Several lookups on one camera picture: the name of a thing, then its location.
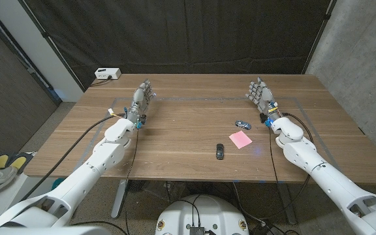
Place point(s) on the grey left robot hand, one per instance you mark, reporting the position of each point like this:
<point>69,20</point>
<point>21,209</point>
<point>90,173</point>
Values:
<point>139,99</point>

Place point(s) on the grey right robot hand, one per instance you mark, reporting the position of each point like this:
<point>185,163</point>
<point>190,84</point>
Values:
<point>266,98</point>

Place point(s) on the pink sticky note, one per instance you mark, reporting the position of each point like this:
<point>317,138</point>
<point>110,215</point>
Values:
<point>240,139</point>

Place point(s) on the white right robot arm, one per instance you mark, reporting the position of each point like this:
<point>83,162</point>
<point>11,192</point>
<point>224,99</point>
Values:
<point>322,173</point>

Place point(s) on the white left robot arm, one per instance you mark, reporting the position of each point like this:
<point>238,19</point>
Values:
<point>77,182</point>

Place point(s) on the blue silver toy car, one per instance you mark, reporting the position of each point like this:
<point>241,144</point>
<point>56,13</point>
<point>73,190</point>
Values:
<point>243,124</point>

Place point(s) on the black toy car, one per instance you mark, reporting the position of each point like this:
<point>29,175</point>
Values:
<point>220,151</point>

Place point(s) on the white power box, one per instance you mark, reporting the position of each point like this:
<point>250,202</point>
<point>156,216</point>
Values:
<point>108,73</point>

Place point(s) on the grey tape outline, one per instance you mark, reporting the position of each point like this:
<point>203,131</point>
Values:
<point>207,98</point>

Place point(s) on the black backdrop curtain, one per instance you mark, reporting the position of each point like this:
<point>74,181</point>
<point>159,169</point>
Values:
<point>191,32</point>

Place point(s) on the black floor fan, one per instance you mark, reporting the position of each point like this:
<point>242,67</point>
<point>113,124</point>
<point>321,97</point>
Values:
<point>136,186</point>

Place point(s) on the grey table leg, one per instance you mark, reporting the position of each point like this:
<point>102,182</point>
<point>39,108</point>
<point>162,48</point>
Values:
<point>119,199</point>
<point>287,205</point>

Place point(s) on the teal tray with banana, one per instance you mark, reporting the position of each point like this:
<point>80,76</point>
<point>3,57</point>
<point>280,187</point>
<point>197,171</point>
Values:
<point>57,183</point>

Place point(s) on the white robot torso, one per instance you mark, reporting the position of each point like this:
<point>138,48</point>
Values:
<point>207,215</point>

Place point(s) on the white cabinet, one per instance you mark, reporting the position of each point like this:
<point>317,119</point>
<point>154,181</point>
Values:
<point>15,196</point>

